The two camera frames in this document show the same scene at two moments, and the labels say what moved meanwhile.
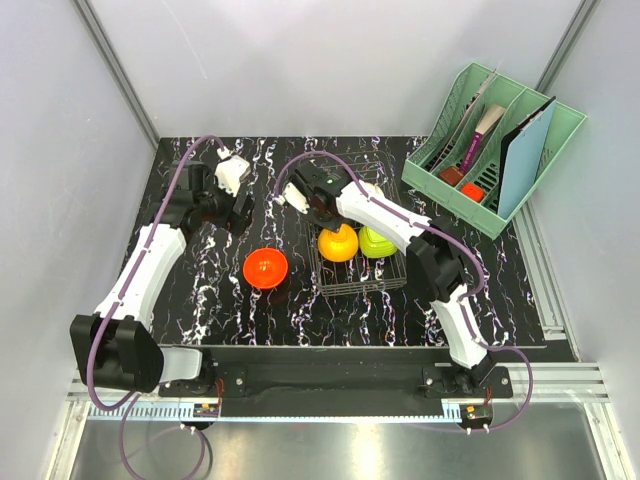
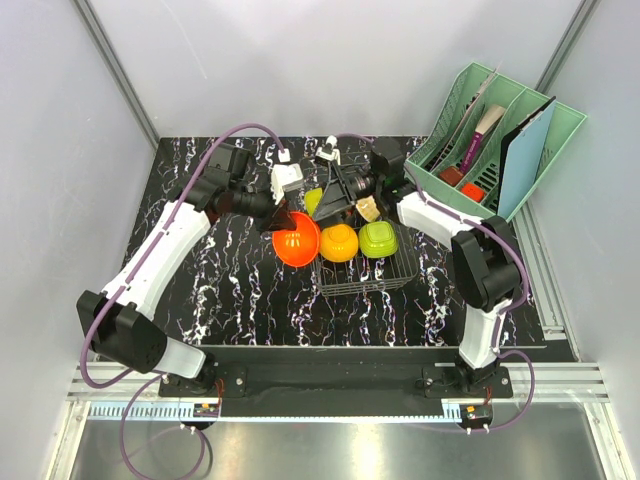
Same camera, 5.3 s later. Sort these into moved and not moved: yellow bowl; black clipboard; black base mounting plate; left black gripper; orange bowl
Moved: left black gripper; orange bowl
Not moved: black clipboard; black base mounting plate; yellow bowl
